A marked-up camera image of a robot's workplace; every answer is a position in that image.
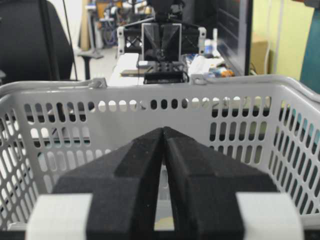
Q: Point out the black and white opposite gripper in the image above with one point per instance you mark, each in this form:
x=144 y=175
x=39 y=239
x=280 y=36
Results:
x=162 y=42

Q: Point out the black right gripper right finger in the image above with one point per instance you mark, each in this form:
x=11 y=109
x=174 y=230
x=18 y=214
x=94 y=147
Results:
x=216 y=197

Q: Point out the cardboard box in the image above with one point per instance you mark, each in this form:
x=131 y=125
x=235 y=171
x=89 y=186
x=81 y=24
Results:
x=259 y=54

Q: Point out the black office chair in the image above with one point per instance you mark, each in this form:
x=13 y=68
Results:
x=23 y=49

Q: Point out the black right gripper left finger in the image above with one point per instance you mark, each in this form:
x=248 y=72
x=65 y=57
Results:
x=114 y=197

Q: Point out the dark monitor screen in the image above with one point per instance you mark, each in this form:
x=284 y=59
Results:
x=233 y=21

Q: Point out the grey plastic shopping basket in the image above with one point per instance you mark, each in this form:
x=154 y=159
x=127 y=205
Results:
x=47 y=128

